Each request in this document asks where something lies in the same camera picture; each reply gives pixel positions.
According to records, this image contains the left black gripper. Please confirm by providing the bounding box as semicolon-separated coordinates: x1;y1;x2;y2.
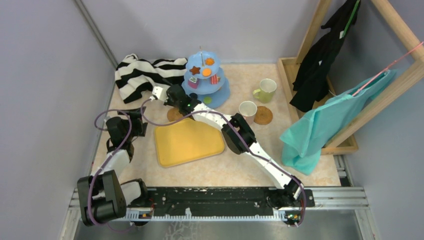
116;106;148;142

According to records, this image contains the woven round coaster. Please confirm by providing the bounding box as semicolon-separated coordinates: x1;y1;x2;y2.
166;107;183;122
253;106;274;125

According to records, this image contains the purple triangular cake slice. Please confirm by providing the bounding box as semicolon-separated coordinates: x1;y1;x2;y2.
187;76;200;89

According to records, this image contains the green macaron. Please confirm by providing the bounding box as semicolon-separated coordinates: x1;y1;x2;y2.
203;96;212;104

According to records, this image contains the brown star cookie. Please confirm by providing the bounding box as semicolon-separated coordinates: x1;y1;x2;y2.
189;66;201;75

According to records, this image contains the blue three-tier cake stand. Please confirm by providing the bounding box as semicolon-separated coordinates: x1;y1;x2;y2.
182;49;231;109

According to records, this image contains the red striped cake slice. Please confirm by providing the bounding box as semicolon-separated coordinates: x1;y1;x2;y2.
209;74;221;85

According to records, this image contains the yellow plastic tray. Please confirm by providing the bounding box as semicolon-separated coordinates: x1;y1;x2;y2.
154;118;226;168

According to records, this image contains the orange flower cookie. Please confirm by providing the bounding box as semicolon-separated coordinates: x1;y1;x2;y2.
204;57;215;66

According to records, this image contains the pink mug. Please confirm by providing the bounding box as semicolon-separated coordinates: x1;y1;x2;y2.
238;101;258;121

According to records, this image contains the green mug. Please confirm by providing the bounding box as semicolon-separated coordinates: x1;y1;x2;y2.
252;78;277;104

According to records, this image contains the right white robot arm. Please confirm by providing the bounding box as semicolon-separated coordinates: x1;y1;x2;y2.
153;84;306;206

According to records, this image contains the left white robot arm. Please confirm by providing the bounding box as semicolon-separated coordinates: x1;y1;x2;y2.
77;107;150;227

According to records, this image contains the black white striped cloth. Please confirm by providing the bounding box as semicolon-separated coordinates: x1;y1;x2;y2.
114;53;188;104

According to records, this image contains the teal hanging shirt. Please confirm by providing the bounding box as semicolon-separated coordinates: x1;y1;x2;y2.
280;69;397;175

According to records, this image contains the black hanging garment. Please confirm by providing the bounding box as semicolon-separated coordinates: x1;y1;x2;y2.
290;0;361;113

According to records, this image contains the pink clothes hanger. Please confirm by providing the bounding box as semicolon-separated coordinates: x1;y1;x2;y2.
350;41;424;97

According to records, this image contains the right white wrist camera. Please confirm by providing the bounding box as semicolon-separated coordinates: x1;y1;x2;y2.
152;86;168;102

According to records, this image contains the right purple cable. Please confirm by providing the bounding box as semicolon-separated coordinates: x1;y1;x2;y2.
140;96;308;227

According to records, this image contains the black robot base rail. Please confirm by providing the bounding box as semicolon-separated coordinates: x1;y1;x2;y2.
124;187;316;225

